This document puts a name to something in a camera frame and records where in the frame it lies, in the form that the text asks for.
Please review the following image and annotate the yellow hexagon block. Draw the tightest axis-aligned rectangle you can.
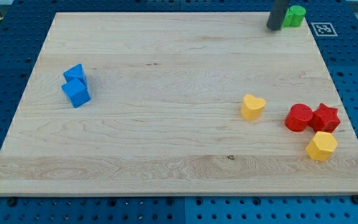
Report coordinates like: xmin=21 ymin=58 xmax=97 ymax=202
xmin=305 ymin=131 xmax=338 ymax=161

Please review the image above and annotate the wooden board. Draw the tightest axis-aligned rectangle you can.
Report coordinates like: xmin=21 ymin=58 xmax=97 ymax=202
xmin=0 ymin=12 xmax=358 ymax=197

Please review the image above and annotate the yellow heart block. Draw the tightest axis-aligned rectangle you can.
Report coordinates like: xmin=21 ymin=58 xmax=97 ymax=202
xmin=240 ymin=94 xmax=266 ymax=121

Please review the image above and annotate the blue cube block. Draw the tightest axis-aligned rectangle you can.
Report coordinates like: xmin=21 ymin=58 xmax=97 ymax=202
xmin=61 ymin=78 xmax=91 ymax=108

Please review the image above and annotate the blue triangle block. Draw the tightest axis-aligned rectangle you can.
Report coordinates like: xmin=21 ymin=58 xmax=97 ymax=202
xmin=63 ymin=63 xmax=86 ymax=85

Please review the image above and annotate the red cylinder block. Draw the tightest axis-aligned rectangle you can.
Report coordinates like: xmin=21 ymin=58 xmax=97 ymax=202
xmin=285 ymin=103 xmax=313 ymax=132

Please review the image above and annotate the green block behind rod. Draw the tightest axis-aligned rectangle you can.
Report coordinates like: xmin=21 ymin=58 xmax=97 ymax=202
xmin=282 ymin=8 xmax=293 ymax=29

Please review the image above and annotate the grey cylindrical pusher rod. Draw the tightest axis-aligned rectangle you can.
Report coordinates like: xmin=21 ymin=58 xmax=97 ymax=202
xmin=267 ymin=0 xmax=290 ymax=31

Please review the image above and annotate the red star block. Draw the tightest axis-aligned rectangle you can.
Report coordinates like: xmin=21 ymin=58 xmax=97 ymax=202
xmin=308 ymin=103 xmax=341 ymax=133

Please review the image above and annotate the green cylinder block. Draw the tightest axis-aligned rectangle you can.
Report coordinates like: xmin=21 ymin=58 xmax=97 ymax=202
xmin=290 ymin=5 xmax=306 ymax=27

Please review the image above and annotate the white fiducial marker tag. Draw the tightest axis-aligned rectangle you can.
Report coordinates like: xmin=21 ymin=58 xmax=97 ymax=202
xmin=311 ymin=22 xmax=337 ymax=37

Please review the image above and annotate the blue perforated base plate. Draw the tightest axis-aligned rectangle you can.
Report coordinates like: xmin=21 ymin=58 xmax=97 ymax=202
xmin=0 ymin=1 xmax=358 ymax=223

